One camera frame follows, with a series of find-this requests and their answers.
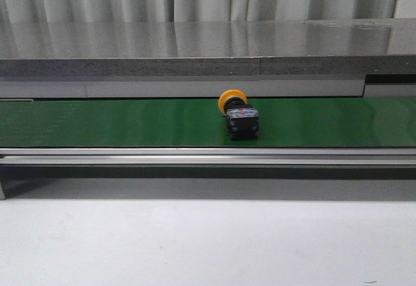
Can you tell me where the yellow mushroom push button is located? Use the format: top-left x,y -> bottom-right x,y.
218,89 -> 259,140

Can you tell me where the grey stone slab table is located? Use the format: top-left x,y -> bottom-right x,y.
1,19 -> 415,77

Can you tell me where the green conveyor belt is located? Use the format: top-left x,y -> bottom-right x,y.
1,97 -> 415,148

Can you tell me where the grey conveyor rear guard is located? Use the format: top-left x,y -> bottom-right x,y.
1,74 -> 415,99

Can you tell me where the aluminium conveyor front rail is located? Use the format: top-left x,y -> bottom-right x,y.
1,148 -> 415,202

